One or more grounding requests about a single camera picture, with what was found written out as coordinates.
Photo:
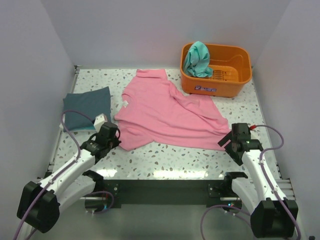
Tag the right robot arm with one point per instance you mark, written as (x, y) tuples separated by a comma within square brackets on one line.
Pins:
[(272, 213)]

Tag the folded dark blue t-shirt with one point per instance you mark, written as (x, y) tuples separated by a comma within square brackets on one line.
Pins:
[(91, 104)]

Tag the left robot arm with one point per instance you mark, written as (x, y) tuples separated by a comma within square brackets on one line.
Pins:
[(41, 203)]

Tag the aluminium table frame rail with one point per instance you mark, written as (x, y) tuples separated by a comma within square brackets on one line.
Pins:
[(51, 162)]

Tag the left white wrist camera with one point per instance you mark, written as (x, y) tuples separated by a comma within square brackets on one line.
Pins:
[(99, 121)]

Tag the teal t-shirt in basket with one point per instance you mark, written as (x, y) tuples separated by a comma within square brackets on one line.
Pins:
[(196, 62)]

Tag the orange plastic basket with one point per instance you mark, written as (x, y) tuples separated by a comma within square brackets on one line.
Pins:
[(231, 66)]

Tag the pink t-shirt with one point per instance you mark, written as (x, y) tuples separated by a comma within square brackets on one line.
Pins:
[(154, 110)]

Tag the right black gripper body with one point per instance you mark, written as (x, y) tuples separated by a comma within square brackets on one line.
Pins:
[(233, 155)]

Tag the folded light blue t-shirt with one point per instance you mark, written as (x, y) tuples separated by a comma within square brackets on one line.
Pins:
[(89, 128)]

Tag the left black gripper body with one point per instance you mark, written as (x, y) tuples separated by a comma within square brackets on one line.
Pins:
[(113, 143)]

